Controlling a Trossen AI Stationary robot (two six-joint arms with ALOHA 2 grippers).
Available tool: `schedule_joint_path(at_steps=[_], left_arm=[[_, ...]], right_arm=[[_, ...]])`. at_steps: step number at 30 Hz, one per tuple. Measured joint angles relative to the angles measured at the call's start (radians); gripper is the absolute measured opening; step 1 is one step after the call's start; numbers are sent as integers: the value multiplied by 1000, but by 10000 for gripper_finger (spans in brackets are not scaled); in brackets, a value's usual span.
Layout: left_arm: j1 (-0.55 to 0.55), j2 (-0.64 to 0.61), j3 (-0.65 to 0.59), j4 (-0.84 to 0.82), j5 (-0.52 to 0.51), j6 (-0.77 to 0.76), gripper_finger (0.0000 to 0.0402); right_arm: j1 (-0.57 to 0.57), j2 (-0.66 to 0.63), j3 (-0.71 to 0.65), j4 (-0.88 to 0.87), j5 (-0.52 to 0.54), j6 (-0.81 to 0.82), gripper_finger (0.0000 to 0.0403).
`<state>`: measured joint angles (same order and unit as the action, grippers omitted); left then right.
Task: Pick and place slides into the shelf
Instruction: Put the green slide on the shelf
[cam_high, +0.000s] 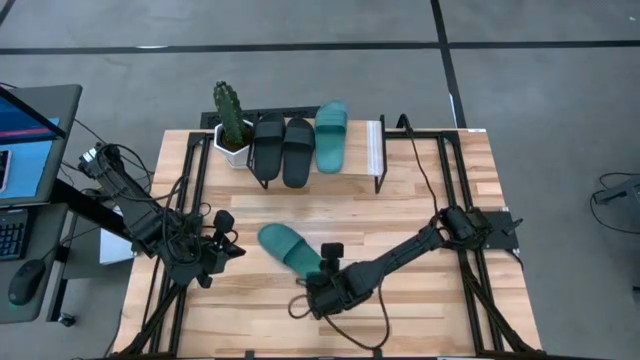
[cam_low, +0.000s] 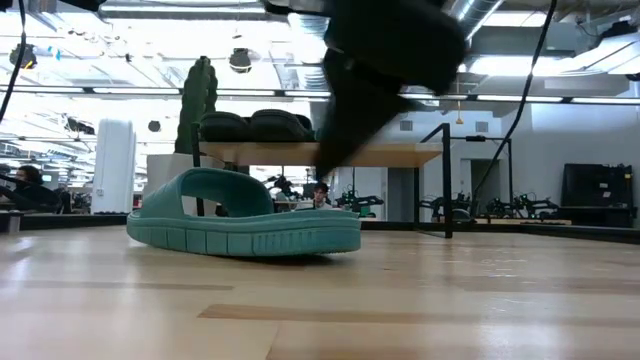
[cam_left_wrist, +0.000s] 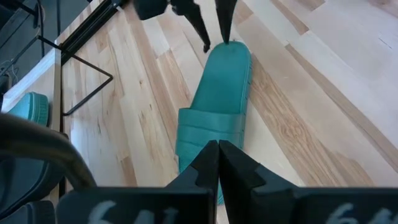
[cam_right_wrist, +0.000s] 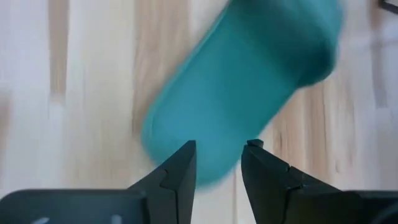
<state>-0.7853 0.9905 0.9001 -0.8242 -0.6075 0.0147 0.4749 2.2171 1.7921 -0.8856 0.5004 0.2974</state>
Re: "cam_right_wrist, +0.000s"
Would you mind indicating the teal rubber slide sandal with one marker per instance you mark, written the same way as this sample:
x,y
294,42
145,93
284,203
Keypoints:
x,y
233,77

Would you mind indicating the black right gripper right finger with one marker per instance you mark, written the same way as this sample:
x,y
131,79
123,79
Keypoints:
x,y
295,205

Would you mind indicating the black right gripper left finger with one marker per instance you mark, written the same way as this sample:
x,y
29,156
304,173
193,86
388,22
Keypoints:
x,y
124,208

